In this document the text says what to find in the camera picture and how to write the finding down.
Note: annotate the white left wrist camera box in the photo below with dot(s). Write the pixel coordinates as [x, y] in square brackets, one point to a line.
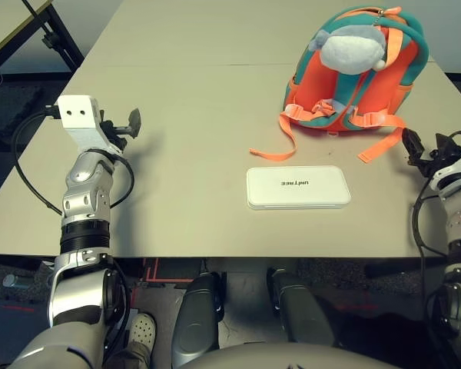
[77, 115]

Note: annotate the black framed wooden desk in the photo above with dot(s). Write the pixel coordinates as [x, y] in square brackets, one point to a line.
[53, 38]

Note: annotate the grey cylindrical floor object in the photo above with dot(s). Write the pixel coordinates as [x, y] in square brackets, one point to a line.
[17, 281]

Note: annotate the orange and teal backpack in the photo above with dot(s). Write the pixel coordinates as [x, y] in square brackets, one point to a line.
[342, 96]

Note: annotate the olive trouser leg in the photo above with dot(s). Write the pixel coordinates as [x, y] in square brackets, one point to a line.
[132, 357]

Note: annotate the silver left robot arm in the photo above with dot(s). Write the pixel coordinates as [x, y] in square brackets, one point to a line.
[82, 192]

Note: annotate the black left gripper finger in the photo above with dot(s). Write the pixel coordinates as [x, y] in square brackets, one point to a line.
[134, 123]

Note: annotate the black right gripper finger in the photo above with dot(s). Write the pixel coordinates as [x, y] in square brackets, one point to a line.
[449, 144]
[413, 144]

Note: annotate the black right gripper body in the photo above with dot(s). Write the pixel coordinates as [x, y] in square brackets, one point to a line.
[428, 161]

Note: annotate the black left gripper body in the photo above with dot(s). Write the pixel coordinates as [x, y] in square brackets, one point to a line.
[113, 132]

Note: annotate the grey robot torso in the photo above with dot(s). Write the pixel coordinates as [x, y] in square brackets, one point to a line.
[292, 357]

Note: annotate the white perforated clog shoe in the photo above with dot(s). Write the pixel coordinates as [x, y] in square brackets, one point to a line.
[143, 332]

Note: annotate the grey robot left leg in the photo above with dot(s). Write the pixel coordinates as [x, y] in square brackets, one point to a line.
[197, 315]

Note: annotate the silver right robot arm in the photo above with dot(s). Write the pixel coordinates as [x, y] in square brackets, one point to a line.
[459, 223]

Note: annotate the white plastic pencil case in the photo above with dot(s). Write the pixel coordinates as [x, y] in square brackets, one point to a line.
[297, 188]

